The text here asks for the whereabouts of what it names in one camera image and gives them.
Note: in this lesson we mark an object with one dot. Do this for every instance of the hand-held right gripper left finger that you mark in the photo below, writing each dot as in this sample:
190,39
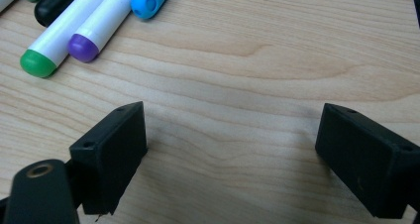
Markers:
105,158

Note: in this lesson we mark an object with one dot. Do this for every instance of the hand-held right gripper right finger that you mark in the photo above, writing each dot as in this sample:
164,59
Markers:
369,161

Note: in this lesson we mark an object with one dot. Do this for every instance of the purple capped white marker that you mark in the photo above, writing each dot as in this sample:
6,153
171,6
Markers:
105,16

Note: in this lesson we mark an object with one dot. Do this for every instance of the black capped white marker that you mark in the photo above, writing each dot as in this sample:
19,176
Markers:
54,6

